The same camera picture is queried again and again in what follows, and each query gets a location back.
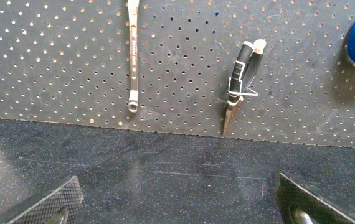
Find black pegboard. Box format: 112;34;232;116
0;0;355;151

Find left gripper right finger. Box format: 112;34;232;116
275;172;355;224

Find metal hook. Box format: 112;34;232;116
227;60;259;98

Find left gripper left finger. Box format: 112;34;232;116
0;175;85;224

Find pliers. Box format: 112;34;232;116
221;38;267;138

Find wrench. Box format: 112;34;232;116
126;0;141;114

